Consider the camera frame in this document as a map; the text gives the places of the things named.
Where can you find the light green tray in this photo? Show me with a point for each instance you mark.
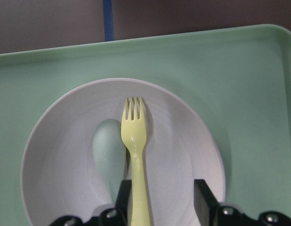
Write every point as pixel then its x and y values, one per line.
pixel 238 81

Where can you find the white round plate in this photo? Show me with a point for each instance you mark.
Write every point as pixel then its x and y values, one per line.
pixel 59 176

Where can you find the brown paper table cover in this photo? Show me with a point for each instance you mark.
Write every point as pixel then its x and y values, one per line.
pixel 37 24

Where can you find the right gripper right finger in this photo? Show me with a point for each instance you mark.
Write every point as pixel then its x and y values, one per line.
pixel 205 203

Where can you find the light blue plastic spoon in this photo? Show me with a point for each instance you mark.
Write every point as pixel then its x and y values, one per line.
pixel 109 154

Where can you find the yellow plastic fork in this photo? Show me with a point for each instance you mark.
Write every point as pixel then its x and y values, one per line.
pixel 134 137

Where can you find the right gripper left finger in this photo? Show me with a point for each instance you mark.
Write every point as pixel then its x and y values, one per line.
pixel 122 202

